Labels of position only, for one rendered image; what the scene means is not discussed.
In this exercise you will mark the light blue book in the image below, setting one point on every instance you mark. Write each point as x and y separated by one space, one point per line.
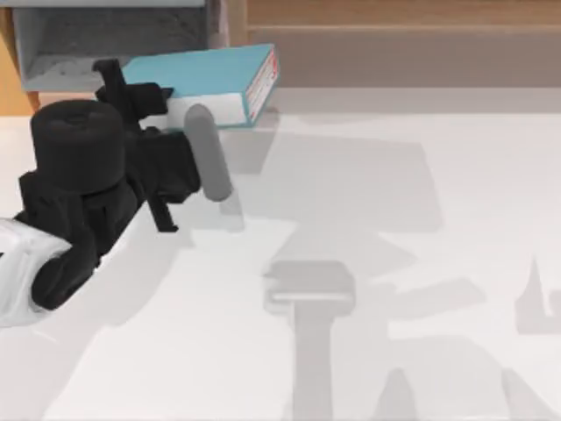
197 74

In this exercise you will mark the grey cabinet with dark inside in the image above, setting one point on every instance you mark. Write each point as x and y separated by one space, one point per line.
109 39

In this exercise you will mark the wooden cupboard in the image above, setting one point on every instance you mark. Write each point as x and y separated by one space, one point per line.
11 66

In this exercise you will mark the wooden shelf unit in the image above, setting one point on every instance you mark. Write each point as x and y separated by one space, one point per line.
394 44

